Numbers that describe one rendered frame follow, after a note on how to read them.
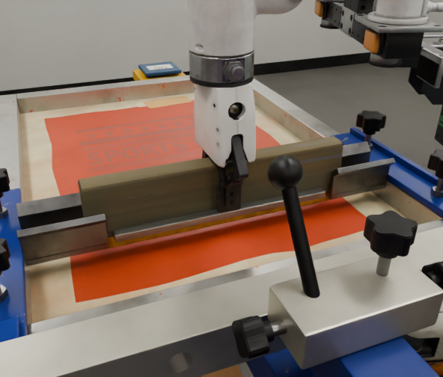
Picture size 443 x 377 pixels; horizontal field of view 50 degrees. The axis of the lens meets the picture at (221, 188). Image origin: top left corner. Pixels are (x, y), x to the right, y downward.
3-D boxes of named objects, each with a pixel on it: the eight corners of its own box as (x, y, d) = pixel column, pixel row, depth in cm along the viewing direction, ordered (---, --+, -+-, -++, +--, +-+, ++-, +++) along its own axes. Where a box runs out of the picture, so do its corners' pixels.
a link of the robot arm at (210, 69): (271, 57, 51) (269, 82, 53) (239, 40, 58) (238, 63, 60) (206, 63, 49) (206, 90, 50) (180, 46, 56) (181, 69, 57)
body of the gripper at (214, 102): (269, 74, 52) (265, 165, 58) (234, 53, 60) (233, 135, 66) (206, 81, 50) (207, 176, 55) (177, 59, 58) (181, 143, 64)
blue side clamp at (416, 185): (325, 166, 85) (330, 130, 82) (349, 161, 87) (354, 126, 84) (452, 264, 61) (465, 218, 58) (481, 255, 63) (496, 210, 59)
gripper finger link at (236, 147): (254, 159, 53) (244, 188, 57) (230, 110, 57) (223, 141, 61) (244, 161, 52) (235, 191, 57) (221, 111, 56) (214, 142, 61)
